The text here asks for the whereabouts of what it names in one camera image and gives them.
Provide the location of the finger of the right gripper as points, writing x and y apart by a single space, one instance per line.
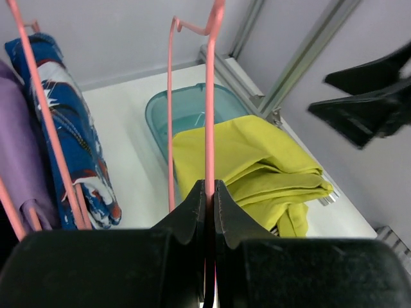
362 118
374 75

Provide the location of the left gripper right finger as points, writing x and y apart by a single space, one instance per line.
254 268

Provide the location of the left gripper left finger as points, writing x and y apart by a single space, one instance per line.
162 266

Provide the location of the yellow-green trousers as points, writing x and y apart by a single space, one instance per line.
268 174

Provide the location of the teal plastic bin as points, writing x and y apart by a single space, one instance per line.
188 111

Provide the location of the pink hanger of purple trousers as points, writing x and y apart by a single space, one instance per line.
13 215

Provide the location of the blue patterned trousers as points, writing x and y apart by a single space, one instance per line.
75 128

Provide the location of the right aluminium frame posts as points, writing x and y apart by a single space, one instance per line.
275 47

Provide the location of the pink hanger of blue trousers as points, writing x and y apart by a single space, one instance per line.
74 191

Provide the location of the purple trousers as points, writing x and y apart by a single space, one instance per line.
24 157

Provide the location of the pink hanger of yellow trousers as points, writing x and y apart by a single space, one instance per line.
211 30

